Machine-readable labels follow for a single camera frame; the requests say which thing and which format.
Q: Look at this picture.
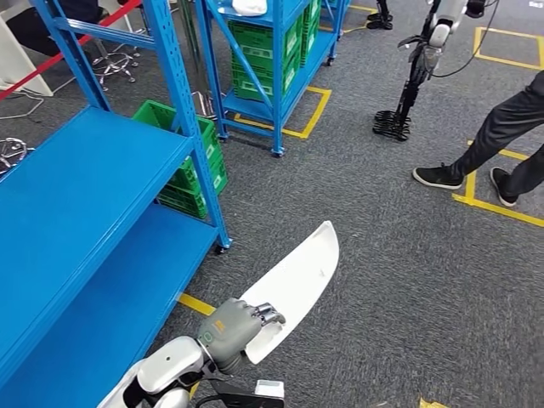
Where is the chrome base stool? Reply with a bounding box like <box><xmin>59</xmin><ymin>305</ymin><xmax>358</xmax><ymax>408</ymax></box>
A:
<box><xmin>90</xmin><ymin>37</ymin><xmax>142</xmax><ymax>93</ymax></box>

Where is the white plastic car part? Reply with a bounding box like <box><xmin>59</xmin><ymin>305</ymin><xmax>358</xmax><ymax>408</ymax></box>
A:
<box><xmin>238</xmin><ymin>220</ymin><xmax>340</xmax><ymax>366</ymax></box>
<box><xmin>231</xmin><ymin>0</ymin><xmax>268</xmax><ymax>17</ymax></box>

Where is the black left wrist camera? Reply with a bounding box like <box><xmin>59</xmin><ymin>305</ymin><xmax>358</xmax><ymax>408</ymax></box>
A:
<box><xmin>207</xmin><ymin>378</ymin><xmax>285</xmax><ymax>408</ymax></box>

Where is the white desk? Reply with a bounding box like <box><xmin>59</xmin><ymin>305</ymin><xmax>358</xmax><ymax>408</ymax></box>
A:
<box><xmin>0</xmin><ymin>16</ymin><xmax>54</xmax><ymax>99</ymax></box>

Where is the black humanoid robot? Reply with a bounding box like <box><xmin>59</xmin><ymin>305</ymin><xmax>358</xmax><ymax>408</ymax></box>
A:
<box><xmin>366</xmin><ymin>0</ymin><xmax>395</xmax><ymax>31</ymax></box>
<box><xmin>372</xmin><ymin>0</ymin><xmax>490</xmax><ymax>143</ymax></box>

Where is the blue metal shelf rack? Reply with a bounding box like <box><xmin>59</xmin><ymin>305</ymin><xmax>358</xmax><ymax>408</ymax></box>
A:
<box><xmin>195</xmin><ymin>0</ymin><xmax>352</xmax><ymax>158</ymax></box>
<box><xmin>0</xmin><ymin>0</ymin><xmax>233</xmax><ymax>408</ymax></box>

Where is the red barrier belt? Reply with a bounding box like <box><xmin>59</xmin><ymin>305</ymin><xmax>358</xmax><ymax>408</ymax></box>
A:
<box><xmin>0</xmin><ymin>0</ymin><xmax>142</xmax><ymax>104</ymax></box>

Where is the black round stool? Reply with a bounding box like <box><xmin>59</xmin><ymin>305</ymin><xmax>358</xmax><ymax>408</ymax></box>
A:
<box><xmin>0</xmin><ymin>137</ymin><xmax>36</xmax><ymax>177</ymax></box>

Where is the chrome stanchion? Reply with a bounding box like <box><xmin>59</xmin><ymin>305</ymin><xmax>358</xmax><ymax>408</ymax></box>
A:
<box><xmin>177</xmin><ymin>0</ymin><xmax>218</xmax><ymax>122</ymax></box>

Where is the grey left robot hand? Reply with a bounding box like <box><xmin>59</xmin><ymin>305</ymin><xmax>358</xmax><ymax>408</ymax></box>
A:
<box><xmin>197</xmin><ymin>298</ymin><xmax>287</xmax><ymax>376</ymax></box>

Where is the person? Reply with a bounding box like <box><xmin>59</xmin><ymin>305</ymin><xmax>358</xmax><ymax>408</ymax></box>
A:
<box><xmin>412</xmin><ymin>70</ymin><xmax>544</xmax><ymax>208</ymax></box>
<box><xmin>6</xmin><ymin>0</ymin><xmax>104</xmax><ymax>58</ymax></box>

